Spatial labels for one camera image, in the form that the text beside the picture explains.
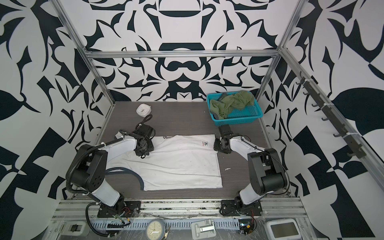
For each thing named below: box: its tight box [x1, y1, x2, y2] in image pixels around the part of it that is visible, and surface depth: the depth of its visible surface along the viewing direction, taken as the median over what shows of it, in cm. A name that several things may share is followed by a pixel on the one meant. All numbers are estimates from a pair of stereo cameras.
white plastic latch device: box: [191, 219, 217, 240], surface depth 69 cm
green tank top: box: [209, 90, 255, 119], surface depth 108 cm
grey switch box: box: [60, 221, 88, 237], surface depth 68 cm
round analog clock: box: [145, 219, 165, 240], surface depth 67 cm
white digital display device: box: [264, 218, 303, 240], surface depth 69 cm
